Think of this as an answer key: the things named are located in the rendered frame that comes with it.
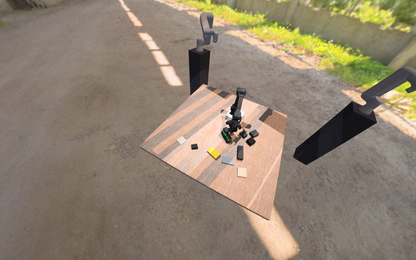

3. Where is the white flat square pad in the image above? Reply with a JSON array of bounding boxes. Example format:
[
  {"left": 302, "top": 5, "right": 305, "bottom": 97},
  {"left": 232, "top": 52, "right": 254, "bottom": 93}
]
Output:
[{"left": 177, "top": 136, "right": 186, "bottom": 145}]

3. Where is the yellow rectangular block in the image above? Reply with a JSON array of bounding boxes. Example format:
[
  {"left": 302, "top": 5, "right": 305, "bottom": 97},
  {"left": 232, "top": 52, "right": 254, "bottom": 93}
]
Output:
[{"left": 207, "top": 147, "right": 221, "bottom": 160}]

